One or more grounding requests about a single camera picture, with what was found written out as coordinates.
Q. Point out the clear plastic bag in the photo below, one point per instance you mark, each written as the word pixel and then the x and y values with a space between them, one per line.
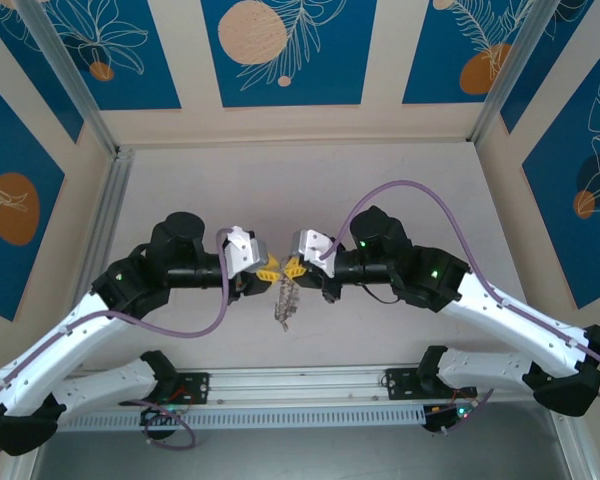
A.
pixel 286 300

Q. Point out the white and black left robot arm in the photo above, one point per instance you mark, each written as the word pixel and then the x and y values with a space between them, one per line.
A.
pixel 55 345

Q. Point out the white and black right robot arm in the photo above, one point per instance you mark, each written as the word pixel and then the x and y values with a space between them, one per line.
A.
pixel 505 320

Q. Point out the black controller board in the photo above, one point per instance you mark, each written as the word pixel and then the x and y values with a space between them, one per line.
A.
pixel 445 417
pixel 160 420

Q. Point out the blue panel with peach circle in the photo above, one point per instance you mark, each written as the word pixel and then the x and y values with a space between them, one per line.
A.
pixel 330 50

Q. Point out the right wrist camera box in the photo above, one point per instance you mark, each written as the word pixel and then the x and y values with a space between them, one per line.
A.
pixel 310 245

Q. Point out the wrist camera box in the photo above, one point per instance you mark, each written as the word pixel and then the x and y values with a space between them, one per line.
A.
pixel 245 250
pixel 310 245

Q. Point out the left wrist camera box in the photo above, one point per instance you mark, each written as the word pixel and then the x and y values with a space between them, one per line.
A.
pixel 245 250

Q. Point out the aluminium table side rail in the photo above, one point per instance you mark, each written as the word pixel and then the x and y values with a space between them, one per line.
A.
pixel 110 210

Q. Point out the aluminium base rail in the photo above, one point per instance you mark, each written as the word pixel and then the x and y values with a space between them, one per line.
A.
pixel 300 385

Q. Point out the blue floral wall panel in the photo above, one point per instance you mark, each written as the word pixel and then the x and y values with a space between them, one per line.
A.
pixel 555 75
pixel 430 50
pixel 45 90
pixel 145 75
pixel 30 150
pixel 555 225

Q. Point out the aluminium frame post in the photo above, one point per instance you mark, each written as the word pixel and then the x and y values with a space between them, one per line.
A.
pixel 75 85
pixel 510 75

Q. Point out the aluminium frame rail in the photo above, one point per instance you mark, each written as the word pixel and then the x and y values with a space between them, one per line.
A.
pixel 575 450

